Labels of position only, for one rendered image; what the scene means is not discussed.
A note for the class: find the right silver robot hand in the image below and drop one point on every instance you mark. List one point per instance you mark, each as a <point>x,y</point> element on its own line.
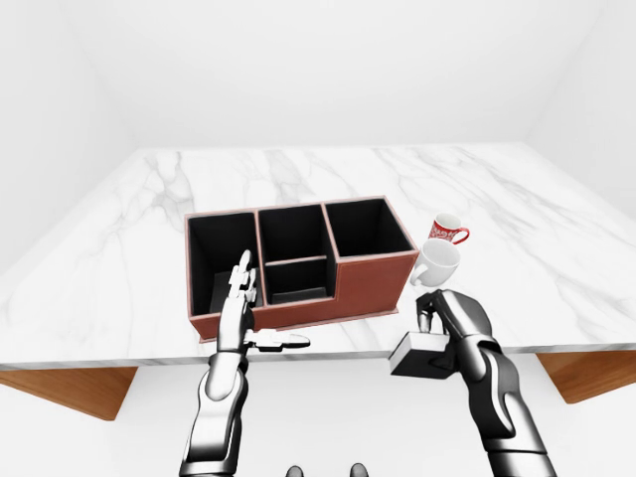
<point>467,313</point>

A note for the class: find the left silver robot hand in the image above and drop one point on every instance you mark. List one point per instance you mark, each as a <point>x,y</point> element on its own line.
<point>232,323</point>

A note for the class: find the grey book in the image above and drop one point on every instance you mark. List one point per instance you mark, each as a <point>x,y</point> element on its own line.
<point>415,355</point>

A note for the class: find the red-brown desk caddy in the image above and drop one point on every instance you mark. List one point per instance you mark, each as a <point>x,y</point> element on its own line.
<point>367,283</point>

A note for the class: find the white mug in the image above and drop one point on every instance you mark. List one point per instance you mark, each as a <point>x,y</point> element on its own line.
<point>439,261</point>

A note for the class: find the red printed mug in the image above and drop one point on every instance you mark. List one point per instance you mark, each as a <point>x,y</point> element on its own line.
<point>441,232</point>

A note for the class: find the wooden table support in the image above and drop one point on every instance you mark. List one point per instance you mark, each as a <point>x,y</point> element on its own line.
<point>64,387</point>
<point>591,375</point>

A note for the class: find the small dark rounded shape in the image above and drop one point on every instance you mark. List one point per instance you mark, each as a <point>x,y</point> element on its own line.
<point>294,472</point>
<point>358,470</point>

